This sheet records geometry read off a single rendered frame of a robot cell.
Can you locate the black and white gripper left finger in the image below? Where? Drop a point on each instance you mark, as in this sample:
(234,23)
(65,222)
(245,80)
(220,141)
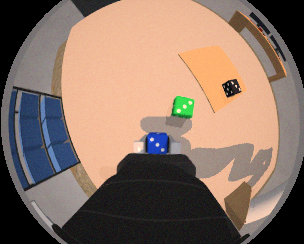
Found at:
(141,145)

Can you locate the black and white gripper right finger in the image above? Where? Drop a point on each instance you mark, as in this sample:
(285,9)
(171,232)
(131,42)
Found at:
(174,147)

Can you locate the blue die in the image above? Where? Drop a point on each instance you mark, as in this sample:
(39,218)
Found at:
(157,143)

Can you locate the green die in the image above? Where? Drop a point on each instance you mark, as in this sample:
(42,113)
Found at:
(183,107)

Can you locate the black die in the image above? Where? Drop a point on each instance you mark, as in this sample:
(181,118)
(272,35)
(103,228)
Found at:
(231,87)

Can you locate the orange flat square mat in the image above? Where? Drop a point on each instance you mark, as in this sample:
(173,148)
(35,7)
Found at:
(211,67)

